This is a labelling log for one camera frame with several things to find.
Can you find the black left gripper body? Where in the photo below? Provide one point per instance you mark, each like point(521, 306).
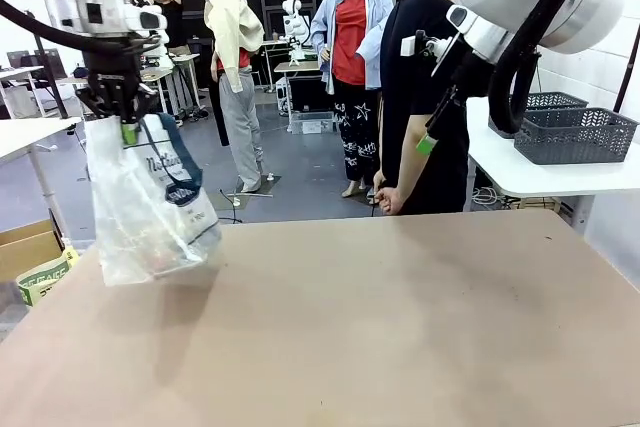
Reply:
point(112, 82)

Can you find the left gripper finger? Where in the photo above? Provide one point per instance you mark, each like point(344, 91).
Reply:
point(147, 99)
point(92, 102)

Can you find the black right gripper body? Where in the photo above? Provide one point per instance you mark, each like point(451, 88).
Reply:
point(472, 79)

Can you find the grey plastic basket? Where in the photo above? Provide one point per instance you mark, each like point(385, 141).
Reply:
point(560, 99)
point(575, 139)

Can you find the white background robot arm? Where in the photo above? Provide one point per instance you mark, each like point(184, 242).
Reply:
point(157, 47)
point(295, 22)

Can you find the person's right forearm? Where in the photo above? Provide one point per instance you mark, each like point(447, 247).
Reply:
point(415, 157)

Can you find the green white paper bag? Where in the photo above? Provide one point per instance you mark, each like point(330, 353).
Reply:
point(45, 282)

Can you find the person's right hand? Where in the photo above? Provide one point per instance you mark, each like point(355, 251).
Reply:
point(392, 199)

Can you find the wooden top desk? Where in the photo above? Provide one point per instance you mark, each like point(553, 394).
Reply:
point(170, 72)

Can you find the black tripod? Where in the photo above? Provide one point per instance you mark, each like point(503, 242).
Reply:
point(50, 77)

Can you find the person in black t-shirt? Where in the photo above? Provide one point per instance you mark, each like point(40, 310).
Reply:
point(400, 72)

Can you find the white side table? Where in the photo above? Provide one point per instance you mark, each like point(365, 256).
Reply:
point(500, 172)

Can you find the background person black shirt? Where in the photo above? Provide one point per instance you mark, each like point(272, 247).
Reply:
point(172, 12)

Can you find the mannequin beige jacket grey trousers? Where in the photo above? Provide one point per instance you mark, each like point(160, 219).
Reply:
point(232, 32)

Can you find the clear plastic storage box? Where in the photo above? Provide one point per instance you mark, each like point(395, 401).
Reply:
point(312, 123)

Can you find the mannequin blue shirt red top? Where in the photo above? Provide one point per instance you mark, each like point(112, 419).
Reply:
point(350, 37)

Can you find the small wooden top table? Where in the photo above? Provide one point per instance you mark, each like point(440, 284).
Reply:
point(297, 67)

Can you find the black slanted tripod leg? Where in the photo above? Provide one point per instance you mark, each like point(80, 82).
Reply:
point(627, 77)

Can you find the cardboard box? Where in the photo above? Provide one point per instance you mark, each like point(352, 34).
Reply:
point(25, 252)

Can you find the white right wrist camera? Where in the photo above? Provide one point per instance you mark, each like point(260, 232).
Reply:
point(408, 45)

